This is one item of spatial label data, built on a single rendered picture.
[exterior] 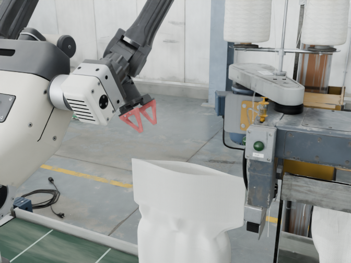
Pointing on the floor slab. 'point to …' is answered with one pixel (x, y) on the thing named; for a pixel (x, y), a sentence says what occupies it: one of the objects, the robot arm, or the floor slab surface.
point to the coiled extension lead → (47, 200)
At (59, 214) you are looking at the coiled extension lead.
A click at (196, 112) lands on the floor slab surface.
